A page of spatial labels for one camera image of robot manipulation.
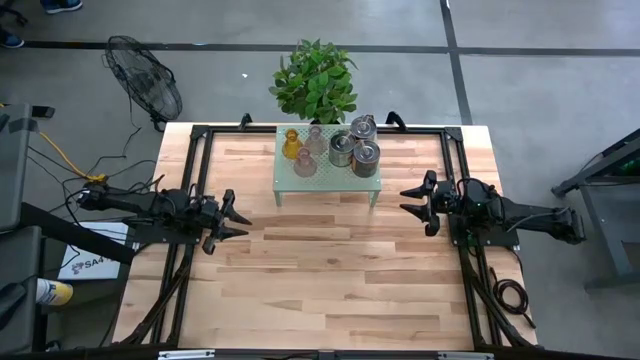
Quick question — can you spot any white and yellow bottle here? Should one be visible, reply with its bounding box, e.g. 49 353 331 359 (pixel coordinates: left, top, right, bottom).
35 278 75 307

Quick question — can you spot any pink ribbed glass candle holder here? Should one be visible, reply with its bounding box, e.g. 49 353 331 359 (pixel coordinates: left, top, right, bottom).
293 146 319 179
304 124 329 156

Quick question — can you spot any person's shoe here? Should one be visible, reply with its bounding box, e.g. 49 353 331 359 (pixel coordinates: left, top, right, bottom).
39 0 84 15
0 27 25 50

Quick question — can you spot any coiled black cable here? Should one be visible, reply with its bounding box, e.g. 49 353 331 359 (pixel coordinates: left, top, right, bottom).
492 267 537 330

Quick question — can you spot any silver metal bracket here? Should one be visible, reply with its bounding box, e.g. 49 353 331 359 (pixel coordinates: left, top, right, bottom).
157 349 216 360
437 351 495 360

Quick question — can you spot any grey equipment case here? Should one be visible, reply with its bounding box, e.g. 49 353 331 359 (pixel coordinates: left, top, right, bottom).
0 102 31 234
0 224 44 354

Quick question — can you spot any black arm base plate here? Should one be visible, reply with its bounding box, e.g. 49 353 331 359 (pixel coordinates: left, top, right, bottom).
447 214 521 249
124 219 204 246

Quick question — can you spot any silver tin candle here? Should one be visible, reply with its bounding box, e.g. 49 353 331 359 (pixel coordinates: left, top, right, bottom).
349 114 379 143

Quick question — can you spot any black fan power cable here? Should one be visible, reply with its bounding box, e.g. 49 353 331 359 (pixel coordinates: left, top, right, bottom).
87 92 144 176

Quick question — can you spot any black floor fan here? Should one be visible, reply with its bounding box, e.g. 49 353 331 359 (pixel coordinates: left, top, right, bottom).
102 34 184 132

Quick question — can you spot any yellow cable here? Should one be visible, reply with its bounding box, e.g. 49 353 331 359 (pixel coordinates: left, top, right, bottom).
38 130 109 187

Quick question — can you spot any white printed paper sign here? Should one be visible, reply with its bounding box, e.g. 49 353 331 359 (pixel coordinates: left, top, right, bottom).
57 221 130 281

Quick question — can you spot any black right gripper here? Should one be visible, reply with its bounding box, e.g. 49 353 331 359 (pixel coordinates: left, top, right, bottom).
399 169 461 238

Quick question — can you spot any grey metal side table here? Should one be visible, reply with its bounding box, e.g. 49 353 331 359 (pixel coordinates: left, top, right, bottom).
552 128 640 291

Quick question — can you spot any amber glass candle holder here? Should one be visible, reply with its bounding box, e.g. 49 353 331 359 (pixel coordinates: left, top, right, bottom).
281 128 305 161

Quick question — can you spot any dark ribbed tin can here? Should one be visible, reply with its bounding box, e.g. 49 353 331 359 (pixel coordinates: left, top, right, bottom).
351 139 382 179

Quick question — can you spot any green leafy plant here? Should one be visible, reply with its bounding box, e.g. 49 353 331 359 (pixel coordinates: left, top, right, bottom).
268 38 359 125

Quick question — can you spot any black diagonal beam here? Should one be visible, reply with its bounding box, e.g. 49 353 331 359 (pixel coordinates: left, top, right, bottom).
19 201 136 266

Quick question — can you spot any black aluminium table frame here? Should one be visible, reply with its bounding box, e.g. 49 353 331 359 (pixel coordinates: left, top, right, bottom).
119 123 539 351

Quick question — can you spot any green perforated metal riser shelf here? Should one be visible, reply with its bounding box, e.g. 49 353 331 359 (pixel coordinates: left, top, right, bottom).
272 124 383 214

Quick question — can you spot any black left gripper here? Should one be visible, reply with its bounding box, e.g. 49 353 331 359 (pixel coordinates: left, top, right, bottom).
192 188 253 256

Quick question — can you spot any silver tin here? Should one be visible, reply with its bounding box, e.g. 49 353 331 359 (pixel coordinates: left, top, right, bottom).
328 129 357 169

